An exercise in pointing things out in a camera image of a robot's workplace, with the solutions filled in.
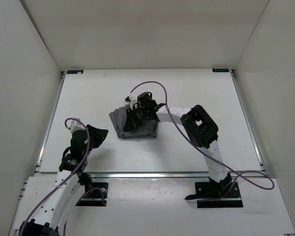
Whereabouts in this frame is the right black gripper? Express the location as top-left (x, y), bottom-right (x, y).
top-left (123, 108), bottom-right (148, 132)

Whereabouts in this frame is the grey pleated skirt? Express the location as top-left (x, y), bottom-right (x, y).
top-left (109, 105), bottom-right (158, 140)

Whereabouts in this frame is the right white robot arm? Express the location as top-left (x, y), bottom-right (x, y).
top-left (124, 92), bottom-right (232, 201)

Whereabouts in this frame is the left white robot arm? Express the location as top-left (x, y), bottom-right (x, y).
top-left (19, 120), bottom-right (109, 236)

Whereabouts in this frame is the left blue corner label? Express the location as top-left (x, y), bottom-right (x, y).
top-left (66, 70), bottom-right (84, 74)

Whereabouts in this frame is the blue corner label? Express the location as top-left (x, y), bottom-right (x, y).
top-left (212, 68), bottom-right (229, 73)
top-left (66, 70), bottom-right (84, 74)

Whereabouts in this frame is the right blue corner label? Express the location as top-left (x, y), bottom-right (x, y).
top-left (212, 68), bottom-right (229, 73)

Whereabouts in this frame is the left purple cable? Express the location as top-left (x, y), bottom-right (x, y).
top-left (19, 118), bottom-right (106, 236)

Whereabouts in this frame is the purple cable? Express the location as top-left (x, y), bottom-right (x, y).
top-left (129, 81), bottom-right (275, 203)
top-left (19, 118), bottom-right (106, 236)

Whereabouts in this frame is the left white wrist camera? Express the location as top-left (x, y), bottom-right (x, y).
top-left (67, 120), bottom-right (84, 134)

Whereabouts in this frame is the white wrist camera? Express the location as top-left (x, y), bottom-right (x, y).
top-left (124, 96), bottom-right (137, 109)
top-left (67, 120), bottom-right (84, 134)

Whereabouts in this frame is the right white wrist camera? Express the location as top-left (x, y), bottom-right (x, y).
top-left (124, 96), bottom-right (137, 109)

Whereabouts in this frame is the aluminium front rail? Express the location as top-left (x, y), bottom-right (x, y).
top-left (34, 171), bottom-right (263, 178)

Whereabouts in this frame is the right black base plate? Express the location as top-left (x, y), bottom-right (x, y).
top-left (195, 182), bottom-right (243, 208)

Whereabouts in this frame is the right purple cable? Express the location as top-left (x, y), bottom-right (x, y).
top-left (129, 81), bottom-right (275, 203)

